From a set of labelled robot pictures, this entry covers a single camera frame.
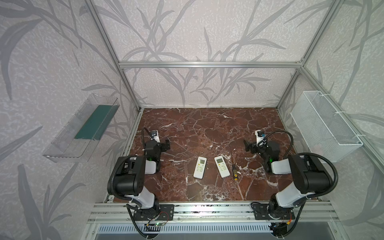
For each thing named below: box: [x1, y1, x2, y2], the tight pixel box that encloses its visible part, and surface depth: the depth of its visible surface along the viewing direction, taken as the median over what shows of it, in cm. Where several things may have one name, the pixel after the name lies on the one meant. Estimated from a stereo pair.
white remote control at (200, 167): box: [193, 156, 207, 180], surface depth 89 cm
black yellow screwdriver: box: [232, 163, 238, 181], surface depth 88 cm
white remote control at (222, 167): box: [214, 155, 231, 179], surface depth 90 cm
